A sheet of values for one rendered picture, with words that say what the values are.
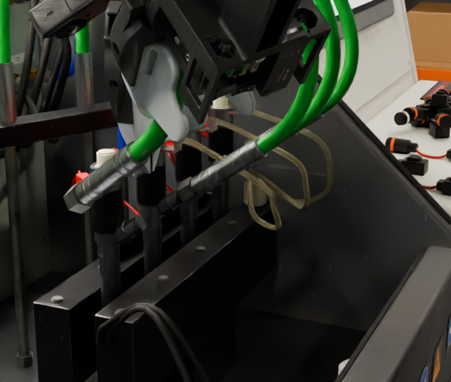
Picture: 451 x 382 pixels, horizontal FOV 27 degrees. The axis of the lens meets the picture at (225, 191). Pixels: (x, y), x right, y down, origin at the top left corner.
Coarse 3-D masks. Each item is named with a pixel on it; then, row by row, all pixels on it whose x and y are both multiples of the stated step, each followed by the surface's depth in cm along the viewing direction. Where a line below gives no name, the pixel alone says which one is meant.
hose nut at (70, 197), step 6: (72, 186) 72; (72, 192) 70; (66, 198) 71; (72, 198) 70; (66, 204) 71; (72, 204) 71; (78, 204) 70; (84, 204) 70; (90, 204) 71; (72, 210) 71; (78, 210) 71; (84, 210) 71
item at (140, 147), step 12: (180, 72) 59; (180, 84) 60; (180, 96) 60; (180, 108) 61; (156, 132) 62; (132, 144) 65; (144, 144) 63; (156, 144) 63; (132, 156) 64; (144, 156) 64
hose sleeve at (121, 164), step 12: (120, 156) 65; (108, 168) 66; (120, 168) 65; (132, 168) 65; (84, 180) 69; (96, 180) 68; (108, 180) 67; (120, 180) 67; (84, 192) 69; (96, 192) 69
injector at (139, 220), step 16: (112, 192) 81; (96, 208) 82; (112, 208) 81; (96, 224) 82; (112, 224) 82; (128, 224) 82; (144, 224) 82; (96, 240) 83; (112, 240) 82; (128, 240) 83; (112, 256) 83; (112, 272) 84; (112, 288) 84
